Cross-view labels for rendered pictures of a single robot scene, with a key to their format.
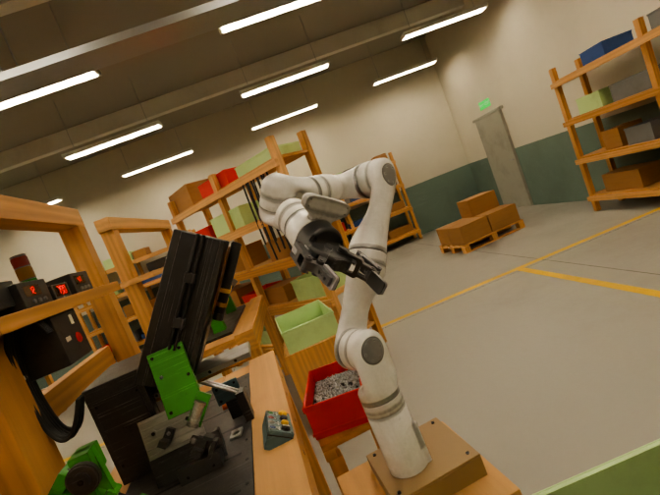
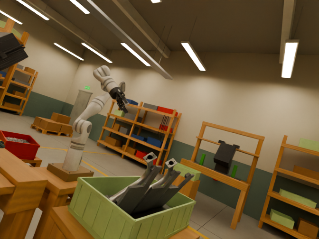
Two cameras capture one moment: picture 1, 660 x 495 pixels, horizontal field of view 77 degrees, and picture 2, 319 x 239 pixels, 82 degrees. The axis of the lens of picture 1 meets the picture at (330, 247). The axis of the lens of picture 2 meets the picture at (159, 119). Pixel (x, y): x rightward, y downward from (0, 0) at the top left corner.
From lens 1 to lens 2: 75 cm
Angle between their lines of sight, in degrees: 52
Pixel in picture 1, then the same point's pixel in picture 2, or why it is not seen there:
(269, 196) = (104, 71)
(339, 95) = (34, 31)
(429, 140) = (57, 82)
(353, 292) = (90, 110)
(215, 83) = not seen: outside the picture
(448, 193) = (47, 106)
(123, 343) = not seen: outside the picture
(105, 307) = not seen: outside the picture
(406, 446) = (77, 160)
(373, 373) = (85, 134)
